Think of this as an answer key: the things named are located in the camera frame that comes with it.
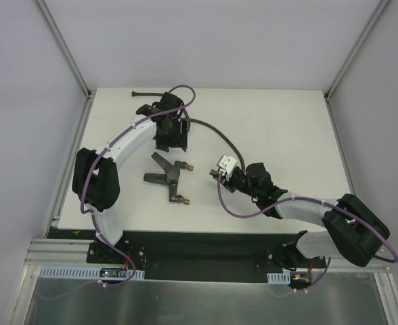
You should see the black flexible hose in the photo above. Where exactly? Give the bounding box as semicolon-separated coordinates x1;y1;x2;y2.
131;89;248;177

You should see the dark grey faucet valve fitting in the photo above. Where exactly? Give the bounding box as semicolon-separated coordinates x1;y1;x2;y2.
143;152;194;205

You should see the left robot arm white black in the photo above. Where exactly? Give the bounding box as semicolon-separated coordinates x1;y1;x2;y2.
72;91;187;263

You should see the purple cable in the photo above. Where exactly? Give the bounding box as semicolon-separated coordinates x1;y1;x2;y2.
216;171;398;294
36;83;197;301

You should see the left white cable duct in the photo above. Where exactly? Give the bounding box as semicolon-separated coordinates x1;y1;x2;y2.
39;266;145;281

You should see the aluminium frame post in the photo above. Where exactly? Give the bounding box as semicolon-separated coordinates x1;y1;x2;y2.
33;0;92;98
324;0;393;101

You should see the front aluminium rail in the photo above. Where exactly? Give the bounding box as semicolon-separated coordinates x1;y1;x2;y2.
24;238;393;273

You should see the white cable duct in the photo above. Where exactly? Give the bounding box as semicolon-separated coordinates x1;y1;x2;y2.
267;272;291;285
39;266;145;281

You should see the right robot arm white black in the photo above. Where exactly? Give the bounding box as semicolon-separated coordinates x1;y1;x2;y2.
210;162;390;270

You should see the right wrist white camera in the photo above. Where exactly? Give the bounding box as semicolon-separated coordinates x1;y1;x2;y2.
217;154;238;177

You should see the left aluminium frame post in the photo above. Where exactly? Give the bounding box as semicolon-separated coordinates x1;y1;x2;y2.
33;0;92;98

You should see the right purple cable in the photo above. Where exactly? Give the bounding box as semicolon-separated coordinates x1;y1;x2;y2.
216;171;398;294

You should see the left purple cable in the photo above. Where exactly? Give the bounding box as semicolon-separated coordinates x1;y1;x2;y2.
36;83;197;301

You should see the right white cable duct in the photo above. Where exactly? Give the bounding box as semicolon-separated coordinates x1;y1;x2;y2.
267;272;291;285

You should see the right aluminium frame post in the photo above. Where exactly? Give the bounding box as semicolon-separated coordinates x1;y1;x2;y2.
324;0;393;101

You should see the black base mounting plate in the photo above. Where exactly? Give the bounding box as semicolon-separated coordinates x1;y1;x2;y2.
86;231;326;283

